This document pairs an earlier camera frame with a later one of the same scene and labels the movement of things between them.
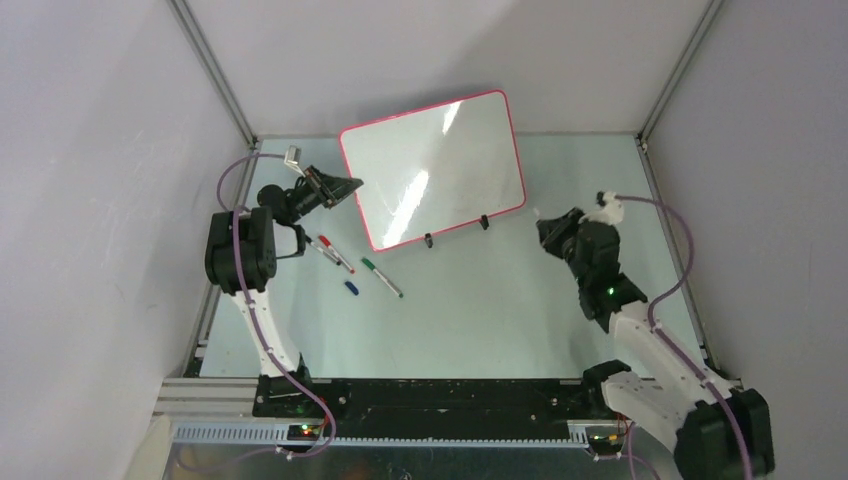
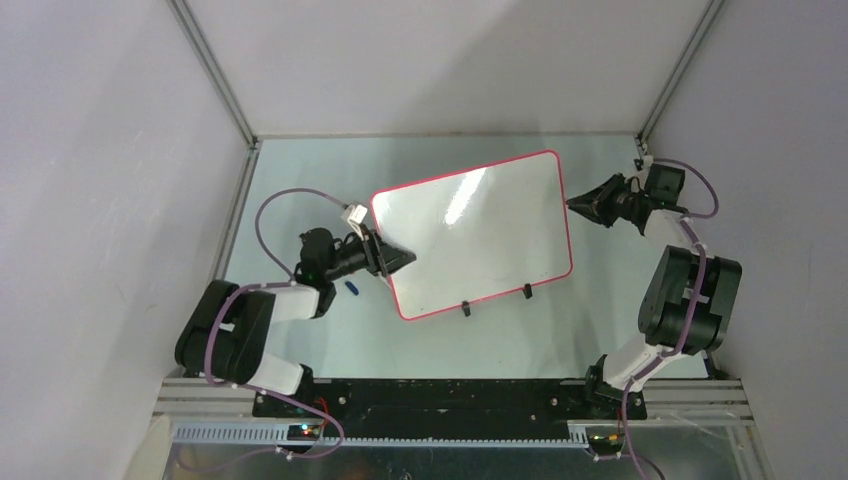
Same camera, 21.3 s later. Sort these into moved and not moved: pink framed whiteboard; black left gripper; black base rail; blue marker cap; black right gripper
Moved: black right gripper; black left gripper; pink framed whiteboard
Not moved: black base rail; blue marker cap
